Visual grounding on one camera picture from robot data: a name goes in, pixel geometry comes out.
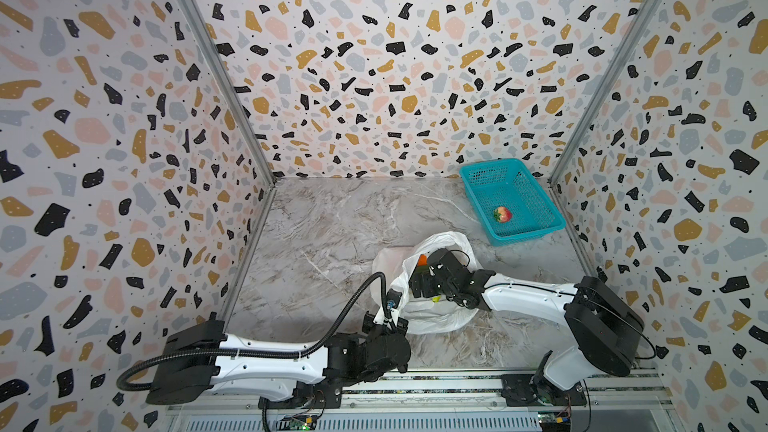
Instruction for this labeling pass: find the black corrugated cable conduit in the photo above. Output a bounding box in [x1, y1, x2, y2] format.
[115, 271, 390, 392]

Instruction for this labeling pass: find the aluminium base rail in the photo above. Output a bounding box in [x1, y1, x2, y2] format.
[159, 369, 685, 431]

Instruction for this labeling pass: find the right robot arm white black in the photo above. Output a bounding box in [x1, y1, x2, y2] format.
[408, 248, 644, 407]

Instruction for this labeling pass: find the left aluminium corner post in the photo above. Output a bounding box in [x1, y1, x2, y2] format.
[178, 0, 275, 190]

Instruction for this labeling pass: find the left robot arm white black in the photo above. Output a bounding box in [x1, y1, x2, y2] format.
[147, 313, 411, 409]

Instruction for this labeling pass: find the aluminium corner post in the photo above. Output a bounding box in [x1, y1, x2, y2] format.
[547, 0, 663, 189]
[178, 0, 275, 190]

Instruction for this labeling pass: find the red strawberry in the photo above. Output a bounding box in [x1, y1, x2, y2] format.
[493, 206, 513, 224]

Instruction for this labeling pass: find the teal plastic mesh basket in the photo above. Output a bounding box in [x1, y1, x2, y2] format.
[459, 159, 565, 247]

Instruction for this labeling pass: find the right aluminium corner post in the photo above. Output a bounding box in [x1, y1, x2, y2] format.
[547, 0, 663, 189]

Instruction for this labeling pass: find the white plastic bag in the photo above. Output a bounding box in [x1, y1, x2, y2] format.
[372, 231, 481, 335]

